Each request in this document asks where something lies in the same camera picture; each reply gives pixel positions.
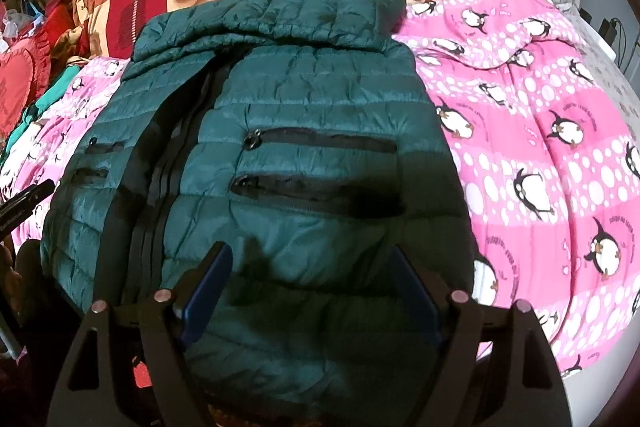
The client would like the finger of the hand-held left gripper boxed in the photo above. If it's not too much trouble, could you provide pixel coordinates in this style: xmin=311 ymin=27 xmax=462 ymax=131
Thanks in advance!
xmin=20 ymin=179 xmax=55 ymax=208

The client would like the brown cloth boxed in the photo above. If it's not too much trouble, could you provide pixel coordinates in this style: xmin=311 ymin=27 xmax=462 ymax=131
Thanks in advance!
xmin=55 ymin=27 xmax=91 ymax=62

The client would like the red cloth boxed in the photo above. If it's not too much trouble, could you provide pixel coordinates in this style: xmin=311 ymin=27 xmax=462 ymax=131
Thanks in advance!
xmin=42 ymin=0 xmax=76 ymax=52

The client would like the teal cloth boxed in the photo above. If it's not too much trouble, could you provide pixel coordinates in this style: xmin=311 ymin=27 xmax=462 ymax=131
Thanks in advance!
xmin=5 ymin=67 xmax=81 ymax=148

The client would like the black charger with cable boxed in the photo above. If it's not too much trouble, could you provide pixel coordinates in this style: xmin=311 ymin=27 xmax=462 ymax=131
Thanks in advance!
xmin=597 ymin=18 xmax=626 ymax=68

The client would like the red heart-shaped pillow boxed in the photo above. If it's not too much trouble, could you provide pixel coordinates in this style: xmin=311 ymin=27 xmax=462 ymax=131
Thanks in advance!
xmin=0 ymin=39 xmax=51 ymax=138

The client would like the pink penguin print blanket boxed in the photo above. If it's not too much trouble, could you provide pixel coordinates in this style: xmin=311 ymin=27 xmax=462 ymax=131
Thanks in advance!
xmin=0 ymin=0 xmax=640 ymax=380

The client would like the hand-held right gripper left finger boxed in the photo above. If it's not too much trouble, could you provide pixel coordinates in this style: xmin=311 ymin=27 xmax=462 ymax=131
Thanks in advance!
xmin=47 ymin=241 xmax=235 ymax=427

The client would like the green puffer jacket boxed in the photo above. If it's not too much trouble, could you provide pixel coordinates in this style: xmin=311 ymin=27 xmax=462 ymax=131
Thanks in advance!
xmin=40 ymin=0 xmax=481 ymax=427

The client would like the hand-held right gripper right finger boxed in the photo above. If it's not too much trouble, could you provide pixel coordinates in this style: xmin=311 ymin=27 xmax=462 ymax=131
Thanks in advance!
xmin=387 ymin=246 xmax=573 ymax=427

